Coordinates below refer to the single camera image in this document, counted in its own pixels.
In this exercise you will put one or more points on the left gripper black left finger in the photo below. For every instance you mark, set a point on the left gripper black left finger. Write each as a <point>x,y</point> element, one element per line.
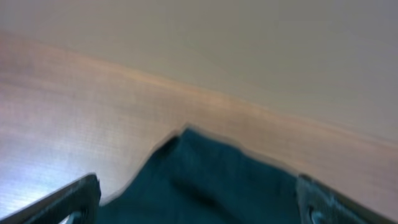
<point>76,202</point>

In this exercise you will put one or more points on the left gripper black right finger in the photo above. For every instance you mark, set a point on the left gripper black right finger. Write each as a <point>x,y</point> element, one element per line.
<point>320,204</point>

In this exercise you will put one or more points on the black shorts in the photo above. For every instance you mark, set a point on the black shorts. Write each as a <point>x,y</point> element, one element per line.
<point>195,179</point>

